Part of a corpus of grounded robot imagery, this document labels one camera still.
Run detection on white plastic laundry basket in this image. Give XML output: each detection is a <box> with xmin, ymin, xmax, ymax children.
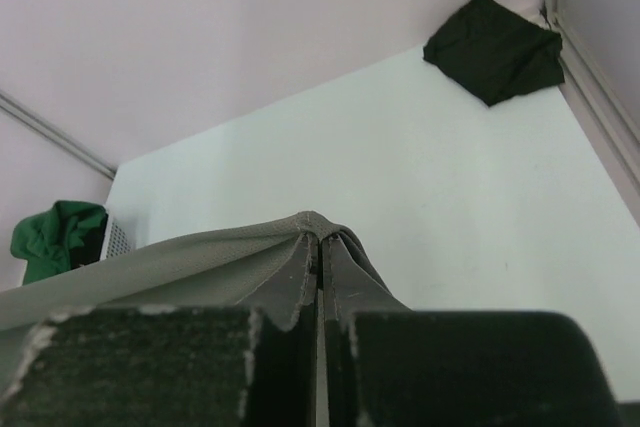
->
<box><xmin>99</xmin><ymin>214</ymin><xmax>134</xmax><ymax>261</ymax></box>

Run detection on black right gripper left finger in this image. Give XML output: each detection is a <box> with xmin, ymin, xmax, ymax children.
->
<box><xmin>1</xmin><ymin>235</ymin><xmax>317</xmax><ymax>426</ymax></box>

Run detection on green t-shirt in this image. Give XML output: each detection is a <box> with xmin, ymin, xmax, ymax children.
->
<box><xmin>10</xmin><ymin>200</ymin><xmax>107</xmax><ymax>285</ymax></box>

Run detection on folded black t-shirt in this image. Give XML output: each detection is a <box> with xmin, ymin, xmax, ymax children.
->
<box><xmin>423</xmin><ymin>0</ymin><xmax>565</xmax><ymax>107</ymax></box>

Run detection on black t-shirt in basket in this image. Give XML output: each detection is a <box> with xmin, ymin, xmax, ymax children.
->
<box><xmin>69</xmin><ymin>225</ymin><xmax>106</xmax><ymax>270</ymax></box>

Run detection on grey t-shirt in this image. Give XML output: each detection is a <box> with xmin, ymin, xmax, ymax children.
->
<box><xmin>0</xmin><ymin>209</ymin><xmax>411</xmax><ymax>333</ymax></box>

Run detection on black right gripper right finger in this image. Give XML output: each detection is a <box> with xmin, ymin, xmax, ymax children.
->
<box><xmin>322</xmin><ymin>236</ymin><xmax>620</xmax><ymax>426</ymax></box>

